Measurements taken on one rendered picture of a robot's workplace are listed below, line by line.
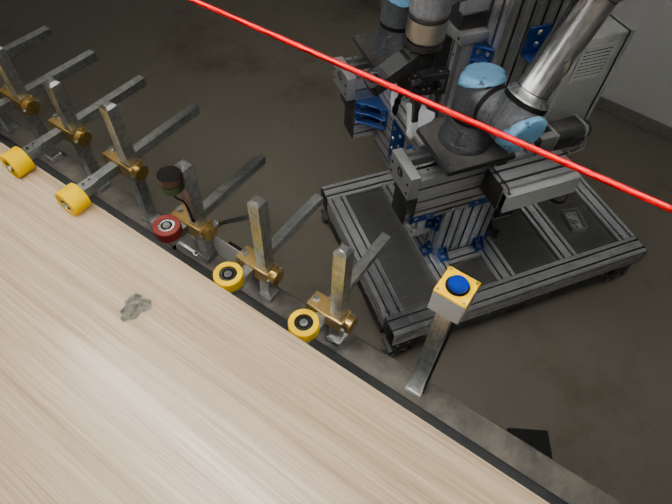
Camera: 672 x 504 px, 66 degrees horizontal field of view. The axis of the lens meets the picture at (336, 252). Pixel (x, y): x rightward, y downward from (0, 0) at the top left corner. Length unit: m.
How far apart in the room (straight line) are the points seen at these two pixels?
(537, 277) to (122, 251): 1.66
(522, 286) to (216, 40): 2.68
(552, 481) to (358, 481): 0.54
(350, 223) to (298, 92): 1.31
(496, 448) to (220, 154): 2.19
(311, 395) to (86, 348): 0.55
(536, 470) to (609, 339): 1.25
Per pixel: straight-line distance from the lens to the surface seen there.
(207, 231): 1.55
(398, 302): 2.15
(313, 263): 2.51
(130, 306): 1.40
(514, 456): 1.49
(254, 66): 3.68
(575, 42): 1.34
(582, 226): 2.69
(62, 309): 1.48
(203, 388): 1.27
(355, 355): 1.50
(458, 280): 1.02
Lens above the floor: 2.05
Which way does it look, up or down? 54 degrees down
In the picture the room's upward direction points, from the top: 3 degrees clockwise
